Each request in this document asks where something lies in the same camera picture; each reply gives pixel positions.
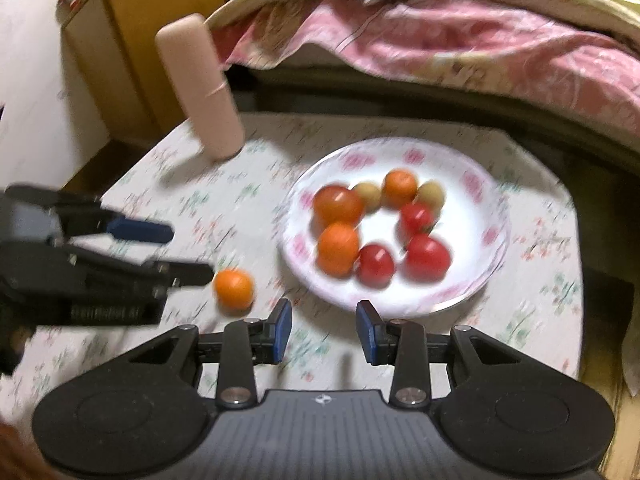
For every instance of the orange mandarin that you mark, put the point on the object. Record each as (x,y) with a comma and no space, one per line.
(233,288)
(338,248)
(400,188)

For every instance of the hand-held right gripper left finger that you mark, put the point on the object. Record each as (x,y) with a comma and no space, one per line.
(281,332)

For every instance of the small yellow fruit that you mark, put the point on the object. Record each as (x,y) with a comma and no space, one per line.
(431,194)
(369,195)

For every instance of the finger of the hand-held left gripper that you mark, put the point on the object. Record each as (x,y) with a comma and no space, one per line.
(190,274)
(145,231)

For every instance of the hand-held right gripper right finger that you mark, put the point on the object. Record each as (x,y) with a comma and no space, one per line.
(365,332)

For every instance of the white floral plate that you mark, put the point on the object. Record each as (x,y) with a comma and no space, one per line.
(470,230)

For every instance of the floral tablecloth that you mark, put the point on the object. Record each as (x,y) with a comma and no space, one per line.
(540,285)

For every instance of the yellow wooden cabinet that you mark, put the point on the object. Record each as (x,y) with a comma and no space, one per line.
(130,60)

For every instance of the dark bed frame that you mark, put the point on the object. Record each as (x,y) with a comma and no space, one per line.
(550,130)

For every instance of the pink floral quilt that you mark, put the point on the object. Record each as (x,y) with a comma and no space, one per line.
(450,35)

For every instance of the pink cylindrical bottle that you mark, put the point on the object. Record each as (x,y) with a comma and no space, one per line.
(200,90)

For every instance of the red tomato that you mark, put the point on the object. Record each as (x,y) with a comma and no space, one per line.
(427,257)
(375,263)
(416,217)

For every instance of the orange-red tomato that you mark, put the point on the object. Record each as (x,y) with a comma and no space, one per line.
(338,204)

